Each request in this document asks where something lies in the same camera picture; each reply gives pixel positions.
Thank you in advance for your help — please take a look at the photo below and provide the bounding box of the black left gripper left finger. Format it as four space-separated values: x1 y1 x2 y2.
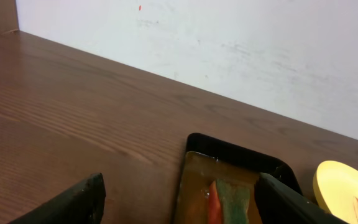
10 173 106 224

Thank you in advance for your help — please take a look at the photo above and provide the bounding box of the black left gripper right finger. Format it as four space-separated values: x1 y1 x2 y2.
254 173 346 224

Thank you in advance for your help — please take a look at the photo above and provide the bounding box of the orange green sponge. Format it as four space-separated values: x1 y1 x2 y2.
208 179 250 224

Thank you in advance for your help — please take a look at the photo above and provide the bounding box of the yellow plate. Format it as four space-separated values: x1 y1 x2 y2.
313 161 358 224

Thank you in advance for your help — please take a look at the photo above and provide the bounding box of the black rectangular water tray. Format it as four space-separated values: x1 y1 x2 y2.
171 133 302 223

